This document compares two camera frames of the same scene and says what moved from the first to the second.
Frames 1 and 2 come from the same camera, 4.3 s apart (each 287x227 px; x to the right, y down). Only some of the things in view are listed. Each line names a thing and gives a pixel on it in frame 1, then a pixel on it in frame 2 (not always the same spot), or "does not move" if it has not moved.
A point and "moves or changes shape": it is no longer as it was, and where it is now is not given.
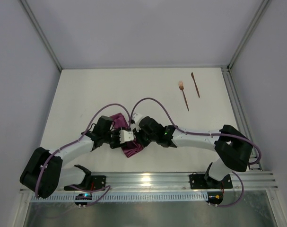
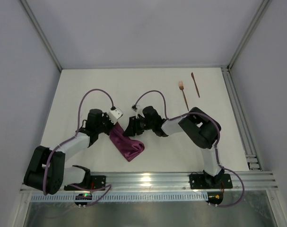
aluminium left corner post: [42, 34] does not move
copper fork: [181, 87] does not move
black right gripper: [138, 134] -> [134, 125]
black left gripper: [115, 139] -> [108, 124]
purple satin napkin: [130, 148] moves or changes shape
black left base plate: [97, 183] does not move
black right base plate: [198, 181] does not move
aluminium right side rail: [238, 115] does not move
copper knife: [195, 84] does not move
